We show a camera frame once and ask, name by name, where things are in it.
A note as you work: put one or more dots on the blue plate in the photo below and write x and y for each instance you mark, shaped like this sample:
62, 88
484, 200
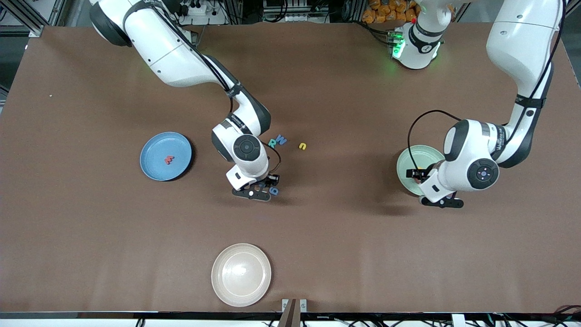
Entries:
159, 150

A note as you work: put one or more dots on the teal foam letter R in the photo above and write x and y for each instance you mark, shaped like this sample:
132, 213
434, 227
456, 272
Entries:
272, 143

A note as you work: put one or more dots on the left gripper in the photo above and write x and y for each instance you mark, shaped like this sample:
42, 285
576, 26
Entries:
420, 174

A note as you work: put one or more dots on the white power strip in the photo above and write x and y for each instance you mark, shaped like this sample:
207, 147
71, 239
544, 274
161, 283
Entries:
197, 10

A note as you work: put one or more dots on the pink foam letter m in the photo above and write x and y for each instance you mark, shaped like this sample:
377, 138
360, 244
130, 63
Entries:
169, 160

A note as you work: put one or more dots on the pale green plate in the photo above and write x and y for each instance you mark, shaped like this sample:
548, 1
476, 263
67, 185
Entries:
424, 156

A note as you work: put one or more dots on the orange packets pile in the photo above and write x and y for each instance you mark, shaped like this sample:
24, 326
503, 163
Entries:
386, 11

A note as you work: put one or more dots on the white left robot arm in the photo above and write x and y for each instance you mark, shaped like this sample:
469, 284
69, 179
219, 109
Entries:
522, 50

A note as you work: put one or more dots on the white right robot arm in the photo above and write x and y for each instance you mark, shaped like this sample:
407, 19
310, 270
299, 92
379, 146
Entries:
172, 59

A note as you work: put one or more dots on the aluminium frame profile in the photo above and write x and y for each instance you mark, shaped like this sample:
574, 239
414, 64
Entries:
38, 31

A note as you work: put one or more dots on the blue foam letter W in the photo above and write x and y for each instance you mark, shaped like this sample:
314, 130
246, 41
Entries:
282, 140

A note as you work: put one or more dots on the small grey bracket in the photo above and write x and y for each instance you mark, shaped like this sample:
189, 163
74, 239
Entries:
285, 305
303, 305

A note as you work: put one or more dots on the black equipment rack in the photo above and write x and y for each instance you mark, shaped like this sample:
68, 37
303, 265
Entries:
295, 9

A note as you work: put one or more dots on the beige plate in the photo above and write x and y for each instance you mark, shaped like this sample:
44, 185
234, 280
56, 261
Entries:
241, 274

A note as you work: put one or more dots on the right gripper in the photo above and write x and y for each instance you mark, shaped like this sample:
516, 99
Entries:
268, 179

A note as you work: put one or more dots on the brown post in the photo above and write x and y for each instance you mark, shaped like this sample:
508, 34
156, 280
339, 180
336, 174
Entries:
290, 318

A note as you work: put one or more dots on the blue foam letter g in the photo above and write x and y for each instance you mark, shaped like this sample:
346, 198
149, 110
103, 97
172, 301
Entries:
274, 191

